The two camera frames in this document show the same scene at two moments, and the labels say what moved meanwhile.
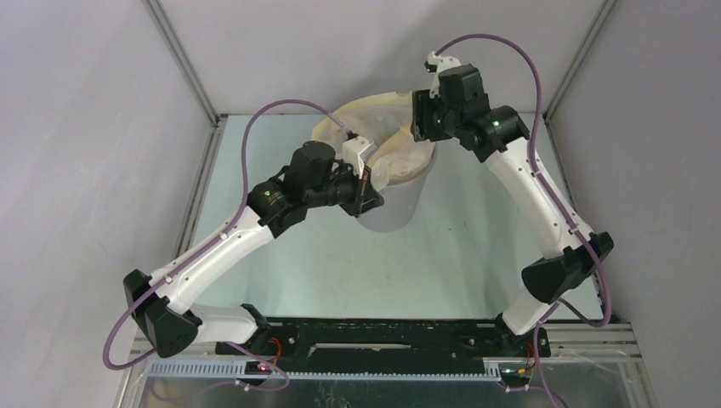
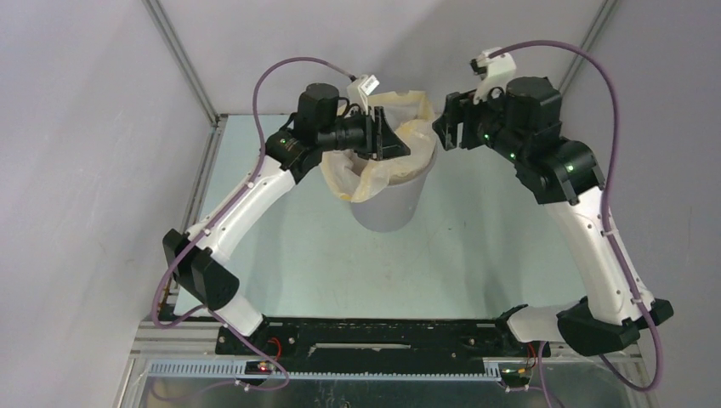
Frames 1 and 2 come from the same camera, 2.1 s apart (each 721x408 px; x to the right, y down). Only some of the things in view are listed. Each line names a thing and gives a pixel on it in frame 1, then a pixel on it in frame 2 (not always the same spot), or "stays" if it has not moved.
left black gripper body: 348,189 → 355,134
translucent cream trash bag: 387,120 stays
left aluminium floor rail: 200,185 stays
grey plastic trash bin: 400,201 stays
